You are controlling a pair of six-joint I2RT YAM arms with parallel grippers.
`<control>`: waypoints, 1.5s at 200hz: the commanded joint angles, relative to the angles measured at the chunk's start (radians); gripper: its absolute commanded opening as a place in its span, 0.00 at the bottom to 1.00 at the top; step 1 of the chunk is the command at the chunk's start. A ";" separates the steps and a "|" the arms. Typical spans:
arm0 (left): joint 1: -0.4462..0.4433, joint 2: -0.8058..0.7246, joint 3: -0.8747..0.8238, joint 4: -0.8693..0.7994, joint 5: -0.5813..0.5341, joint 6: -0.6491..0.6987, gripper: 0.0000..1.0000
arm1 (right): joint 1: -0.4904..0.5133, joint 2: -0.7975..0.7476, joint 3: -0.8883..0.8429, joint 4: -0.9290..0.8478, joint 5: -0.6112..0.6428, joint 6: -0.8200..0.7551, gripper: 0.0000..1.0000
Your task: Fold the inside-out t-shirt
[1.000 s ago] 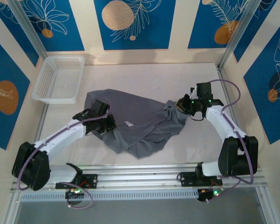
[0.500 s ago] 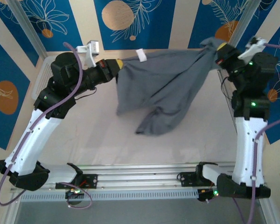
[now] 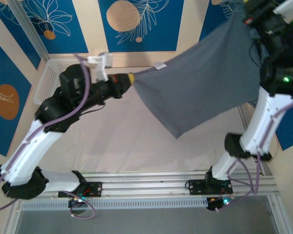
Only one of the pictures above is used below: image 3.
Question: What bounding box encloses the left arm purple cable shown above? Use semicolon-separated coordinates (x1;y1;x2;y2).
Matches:
0;53;96;219

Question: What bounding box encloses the gray t-shirt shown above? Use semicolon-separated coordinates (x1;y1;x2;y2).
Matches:
133;0;271;139

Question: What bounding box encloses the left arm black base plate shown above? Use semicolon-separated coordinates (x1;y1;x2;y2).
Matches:
58;181;103;198

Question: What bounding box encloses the white plastic mesh basket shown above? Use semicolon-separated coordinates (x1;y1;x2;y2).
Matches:
33;58;108;106

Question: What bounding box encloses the aluminium frame leg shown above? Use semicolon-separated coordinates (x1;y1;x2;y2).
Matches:
3;199;24;234
267;195;284;234

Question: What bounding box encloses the white slotted cable duct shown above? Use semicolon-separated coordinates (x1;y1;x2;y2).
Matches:
21;197;209;212

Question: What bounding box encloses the aluminium corner post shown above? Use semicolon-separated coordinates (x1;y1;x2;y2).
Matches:
7;0;51;63

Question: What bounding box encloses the black controller board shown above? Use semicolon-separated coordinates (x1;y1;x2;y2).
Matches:
206;196;235;212
68;195;89;209

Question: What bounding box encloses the aluminium mounting rail beam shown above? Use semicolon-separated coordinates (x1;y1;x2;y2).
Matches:
11;170;281;199

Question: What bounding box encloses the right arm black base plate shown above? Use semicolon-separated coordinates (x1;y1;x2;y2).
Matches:
188;179;234;195

